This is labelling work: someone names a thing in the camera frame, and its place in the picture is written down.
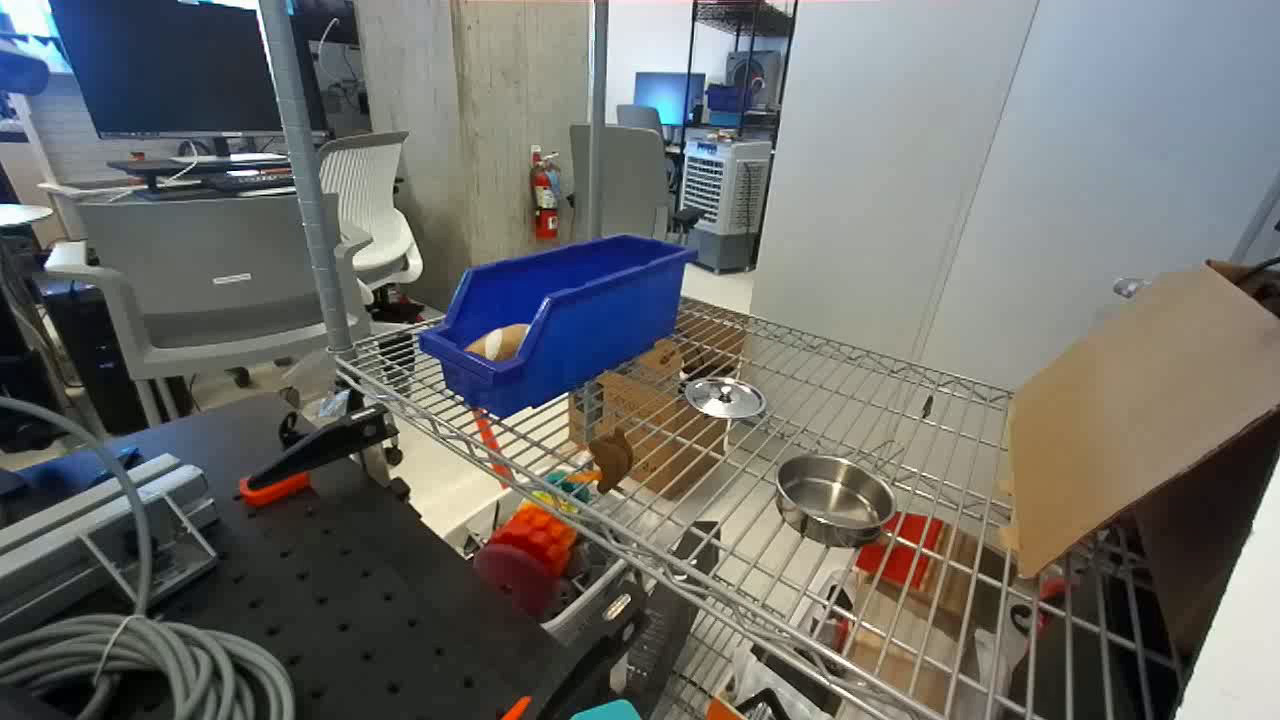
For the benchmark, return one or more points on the small brown object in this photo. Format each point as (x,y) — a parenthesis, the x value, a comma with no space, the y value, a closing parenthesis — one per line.
(614,457)

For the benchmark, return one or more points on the steel pot lid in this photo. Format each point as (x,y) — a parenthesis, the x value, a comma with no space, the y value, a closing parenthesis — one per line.
(724,398)

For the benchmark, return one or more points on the tan round object in bin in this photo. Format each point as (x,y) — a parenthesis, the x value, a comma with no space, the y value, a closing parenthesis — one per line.
(503,343)

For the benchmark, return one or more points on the small steel pot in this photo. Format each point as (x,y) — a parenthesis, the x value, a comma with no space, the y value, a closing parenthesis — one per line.
(832,502)

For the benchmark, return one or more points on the red object under shelf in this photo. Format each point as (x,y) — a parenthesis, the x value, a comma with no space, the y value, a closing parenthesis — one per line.
(907,553)

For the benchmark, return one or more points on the blue plastic storage bin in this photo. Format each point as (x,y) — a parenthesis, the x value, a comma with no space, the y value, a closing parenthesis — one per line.
(585,309)

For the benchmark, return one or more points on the red fire extinguisher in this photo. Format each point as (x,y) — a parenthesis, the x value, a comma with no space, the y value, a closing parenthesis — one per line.
(546,202)

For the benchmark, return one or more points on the white office chair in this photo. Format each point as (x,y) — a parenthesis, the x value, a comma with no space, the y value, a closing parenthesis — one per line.
(361,175)

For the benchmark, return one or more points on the black orange clamp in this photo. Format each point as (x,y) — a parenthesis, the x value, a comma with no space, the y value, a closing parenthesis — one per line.
(288,475)

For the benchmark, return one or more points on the grey office chair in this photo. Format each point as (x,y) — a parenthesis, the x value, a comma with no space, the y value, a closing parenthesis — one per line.
(196,286)

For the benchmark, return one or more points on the grey metal shelf pole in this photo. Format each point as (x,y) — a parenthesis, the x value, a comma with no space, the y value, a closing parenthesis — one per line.
(297,143)

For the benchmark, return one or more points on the brown cardboard box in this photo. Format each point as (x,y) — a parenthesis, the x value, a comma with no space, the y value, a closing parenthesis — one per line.
(1161,416)

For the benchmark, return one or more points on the black computer monitor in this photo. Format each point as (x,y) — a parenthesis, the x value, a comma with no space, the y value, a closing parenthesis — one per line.
(164,66)

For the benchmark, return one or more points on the wire metal shelf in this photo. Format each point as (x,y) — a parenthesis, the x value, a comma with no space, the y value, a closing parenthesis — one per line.
(776,609)

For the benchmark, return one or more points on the aluminium extrusion rail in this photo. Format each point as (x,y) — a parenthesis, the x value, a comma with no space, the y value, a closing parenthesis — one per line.
(87,547)

